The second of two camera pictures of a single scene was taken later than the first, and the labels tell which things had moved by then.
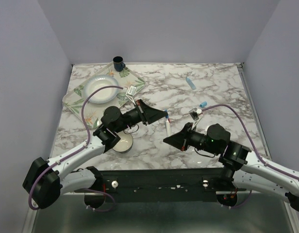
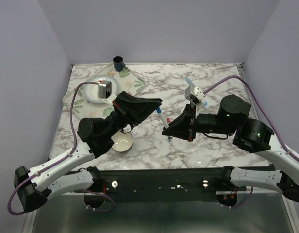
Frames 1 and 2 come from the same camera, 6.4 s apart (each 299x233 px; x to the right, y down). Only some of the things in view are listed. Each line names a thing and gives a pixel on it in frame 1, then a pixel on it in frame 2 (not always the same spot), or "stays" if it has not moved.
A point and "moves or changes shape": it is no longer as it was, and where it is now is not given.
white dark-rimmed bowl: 125,143 stays
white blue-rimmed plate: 103,95 stays
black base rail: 161,185 stays
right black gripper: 181,140 to 180,125
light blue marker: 190,83 stays
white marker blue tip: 168,128 moves or changes shape
